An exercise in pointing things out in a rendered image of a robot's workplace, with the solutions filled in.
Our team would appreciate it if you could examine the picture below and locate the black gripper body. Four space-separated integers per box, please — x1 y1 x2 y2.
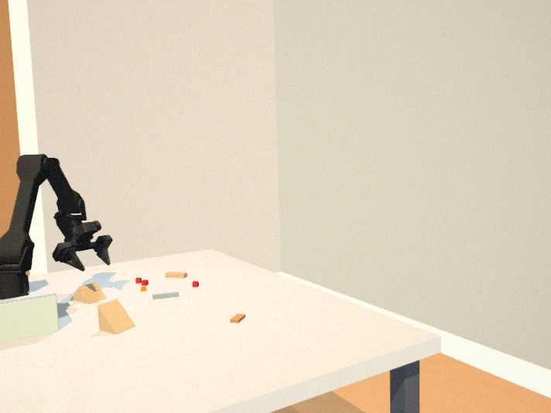
53 224 113 261

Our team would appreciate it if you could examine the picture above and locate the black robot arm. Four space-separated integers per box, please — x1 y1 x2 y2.
0 154 101 299

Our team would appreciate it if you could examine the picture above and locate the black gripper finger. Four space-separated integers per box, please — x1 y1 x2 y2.
60 247 85 271
97 241 111 265

